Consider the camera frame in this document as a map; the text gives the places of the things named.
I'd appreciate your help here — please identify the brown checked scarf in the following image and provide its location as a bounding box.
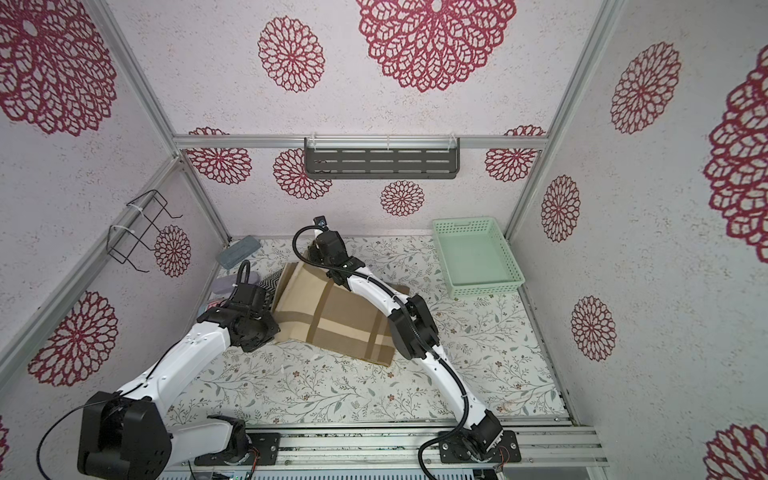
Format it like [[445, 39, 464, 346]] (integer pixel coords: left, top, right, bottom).
[[271, 263, 396, 367]]

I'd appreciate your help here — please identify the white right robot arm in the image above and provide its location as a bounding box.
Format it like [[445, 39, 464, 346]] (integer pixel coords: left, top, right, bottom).
[[292, 225, 503, 458]]

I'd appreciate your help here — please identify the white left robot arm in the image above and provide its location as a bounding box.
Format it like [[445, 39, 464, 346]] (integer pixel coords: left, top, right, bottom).
[[77, 283, 279, 479]]

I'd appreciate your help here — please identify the black white zigzag scarf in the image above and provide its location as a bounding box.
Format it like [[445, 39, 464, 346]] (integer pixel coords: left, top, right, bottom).
[[258, 269, 283, 296]]

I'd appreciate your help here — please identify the mint green plastic basket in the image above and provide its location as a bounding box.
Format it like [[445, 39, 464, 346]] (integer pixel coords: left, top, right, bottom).
[[432, 217, 525, 298]]

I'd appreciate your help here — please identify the pink striped plush doll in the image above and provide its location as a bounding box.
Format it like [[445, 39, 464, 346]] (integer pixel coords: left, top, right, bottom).
[[198, 298, 226, 315]]

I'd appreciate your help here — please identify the lilac pencil case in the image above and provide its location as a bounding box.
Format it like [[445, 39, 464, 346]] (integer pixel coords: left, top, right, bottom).
[[211, 272, 260, 296]]

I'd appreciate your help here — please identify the grey blue eraser block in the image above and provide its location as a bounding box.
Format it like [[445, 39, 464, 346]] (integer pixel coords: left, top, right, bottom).
[[216, 236, 262, 270]]

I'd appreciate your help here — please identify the floral table mat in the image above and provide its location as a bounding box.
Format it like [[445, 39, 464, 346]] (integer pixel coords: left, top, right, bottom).
[[169, 236, 567, 425]]

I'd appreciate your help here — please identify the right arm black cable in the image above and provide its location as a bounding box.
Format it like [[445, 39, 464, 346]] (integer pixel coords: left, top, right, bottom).
[[292, 224, 472, 480]]

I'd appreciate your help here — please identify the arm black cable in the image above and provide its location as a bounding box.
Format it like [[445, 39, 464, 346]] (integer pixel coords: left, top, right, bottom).
[[35, 259, 253, 480], [292, 224, 472, 480]]

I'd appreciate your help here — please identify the grey metal wall shelf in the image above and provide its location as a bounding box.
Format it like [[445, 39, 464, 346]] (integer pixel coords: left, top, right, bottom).
[[304, 138, 460, 180]]

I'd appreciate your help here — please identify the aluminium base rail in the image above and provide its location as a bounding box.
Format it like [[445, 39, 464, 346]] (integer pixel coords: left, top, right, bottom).
[[104, 422, 610, 480]]

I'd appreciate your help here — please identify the black wire wall rack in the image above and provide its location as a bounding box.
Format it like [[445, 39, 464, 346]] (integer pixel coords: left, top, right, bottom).
[[105, 189, 182, 274]]

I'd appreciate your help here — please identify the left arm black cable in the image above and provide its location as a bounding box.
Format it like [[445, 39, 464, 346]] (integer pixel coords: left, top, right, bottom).
[[35, 259, 253, 480]]

